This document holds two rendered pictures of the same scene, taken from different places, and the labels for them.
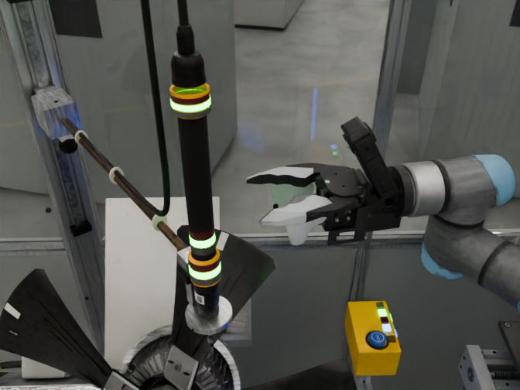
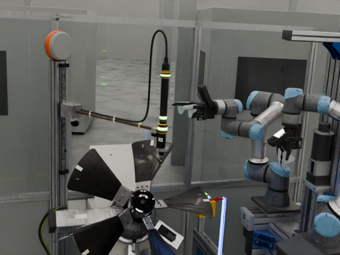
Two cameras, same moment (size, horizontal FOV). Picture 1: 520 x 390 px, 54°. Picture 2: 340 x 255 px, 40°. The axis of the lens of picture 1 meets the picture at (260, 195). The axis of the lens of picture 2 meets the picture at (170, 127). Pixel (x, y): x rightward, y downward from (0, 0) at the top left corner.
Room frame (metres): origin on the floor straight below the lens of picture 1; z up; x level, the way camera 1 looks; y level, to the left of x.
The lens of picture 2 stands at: (-1.49, 0.68, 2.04)
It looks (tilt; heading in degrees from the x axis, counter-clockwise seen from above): 13 degrees down; 342
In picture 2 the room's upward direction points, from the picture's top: 3 degrees clockwise
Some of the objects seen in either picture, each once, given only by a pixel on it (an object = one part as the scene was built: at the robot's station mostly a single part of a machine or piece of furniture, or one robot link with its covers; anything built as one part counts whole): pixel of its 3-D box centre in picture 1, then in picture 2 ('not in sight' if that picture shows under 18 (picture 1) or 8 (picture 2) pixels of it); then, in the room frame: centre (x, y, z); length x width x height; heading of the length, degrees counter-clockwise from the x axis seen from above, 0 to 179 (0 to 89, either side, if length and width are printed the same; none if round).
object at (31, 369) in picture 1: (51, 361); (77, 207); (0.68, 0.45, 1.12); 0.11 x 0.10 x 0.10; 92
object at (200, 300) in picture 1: (200, 207); (163, 107); (0.51, 0.08, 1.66); 0.04 x 0.04 x 0.46
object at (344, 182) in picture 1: (359, 200); (203, 109); (0.56, -0.14, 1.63); 0.12 x 0.08 x 0.09; 102
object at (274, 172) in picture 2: not in sight; (278, 175); (0.76, -0.71, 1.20); 0.13 x 0.12 x 0.14; 38
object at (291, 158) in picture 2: not in sight; (288, 159); (0.26, -0.45, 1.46); 0.06 x 0.03 x 0.09; 96
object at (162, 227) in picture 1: (115, 176); (114, 120); (0.76, 0.26, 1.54); 0.54 x 0.01 x 0.01; 37
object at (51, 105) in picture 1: (56, 112); (70, 110); (1.02, 0.45, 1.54); 0.10 x 0.07 x 0.08; 37
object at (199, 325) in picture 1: (203, 289); (160, 139); (0.52, 0.08, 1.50); 0.09 x 0.07 x 0.10; 37
